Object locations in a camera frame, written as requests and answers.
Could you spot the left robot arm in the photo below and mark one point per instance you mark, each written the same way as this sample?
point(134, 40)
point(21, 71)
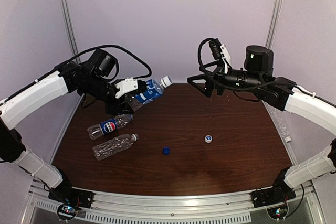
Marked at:
point(90, 78)

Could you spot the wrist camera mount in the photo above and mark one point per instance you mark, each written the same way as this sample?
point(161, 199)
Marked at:
point(220, 54)
point(126, 86)

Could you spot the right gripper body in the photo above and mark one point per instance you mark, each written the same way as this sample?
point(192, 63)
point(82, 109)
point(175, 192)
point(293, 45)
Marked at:
point(210, 85)

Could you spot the circuit board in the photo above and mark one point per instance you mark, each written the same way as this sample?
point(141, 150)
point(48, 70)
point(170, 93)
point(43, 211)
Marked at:
point(278, 212)
point(66, 212)

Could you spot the left circuit board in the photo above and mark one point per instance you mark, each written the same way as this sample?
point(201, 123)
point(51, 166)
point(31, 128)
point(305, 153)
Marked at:
point(66, 212)

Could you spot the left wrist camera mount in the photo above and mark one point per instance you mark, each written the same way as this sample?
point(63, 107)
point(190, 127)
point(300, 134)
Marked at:
point(126, 86)

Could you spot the clear unlabeled plastic bottle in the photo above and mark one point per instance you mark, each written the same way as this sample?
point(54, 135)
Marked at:
point(114, 146)

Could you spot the left aluminium frame post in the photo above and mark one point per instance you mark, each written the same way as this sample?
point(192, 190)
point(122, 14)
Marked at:
point(68, 26)

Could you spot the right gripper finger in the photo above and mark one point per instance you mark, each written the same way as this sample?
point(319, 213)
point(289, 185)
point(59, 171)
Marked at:
point(214, 66)
point(200, 83)

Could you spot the front aluminium rail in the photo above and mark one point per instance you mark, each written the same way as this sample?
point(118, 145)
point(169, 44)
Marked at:
point(219, 208)

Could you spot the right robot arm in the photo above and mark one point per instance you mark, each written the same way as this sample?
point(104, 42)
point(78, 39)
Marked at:
point(279, 92)

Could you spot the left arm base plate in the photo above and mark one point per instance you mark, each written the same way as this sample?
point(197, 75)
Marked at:
point(74, 197)

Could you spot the right circuit board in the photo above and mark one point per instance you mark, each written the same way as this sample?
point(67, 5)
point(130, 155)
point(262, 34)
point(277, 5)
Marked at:
point(278, 212)

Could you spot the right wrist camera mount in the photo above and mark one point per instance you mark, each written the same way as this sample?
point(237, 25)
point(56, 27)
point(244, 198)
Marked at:
point(220, 54)

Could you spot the white blue-printed bottle cap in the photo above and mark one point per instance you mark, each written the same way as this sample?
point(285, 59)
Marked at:
point(166, 81)

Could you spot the right aluminium frame post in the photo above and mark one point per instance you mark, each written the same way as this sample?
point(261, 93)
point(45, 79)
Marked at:
point(273, 23)

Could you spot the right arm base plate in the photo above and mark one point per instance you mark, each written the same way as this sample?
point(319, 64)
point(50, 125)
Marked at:
point(270, 196)

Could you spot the blue bottle cap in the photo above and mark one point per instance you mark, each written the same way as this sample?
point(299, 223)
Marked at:
point(166, 151)

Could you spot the Pepsi label plastic bottle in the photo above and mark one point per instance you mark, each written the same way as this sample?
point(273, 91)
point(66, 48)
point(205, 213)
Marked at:
point(108, 126)

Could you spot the blue label water bottle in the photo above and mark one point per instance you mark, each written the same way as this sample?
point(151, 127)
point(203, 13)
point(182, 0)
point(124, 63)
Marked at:
point(153, 91)

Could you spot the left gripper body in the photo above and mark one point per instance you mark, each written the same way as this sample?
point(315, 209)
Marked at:
point(122, 102)

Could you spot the aluminium frame post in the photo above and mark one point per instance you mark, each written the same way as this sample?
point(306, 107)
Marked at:
point(273, 23)
point(68, 26)

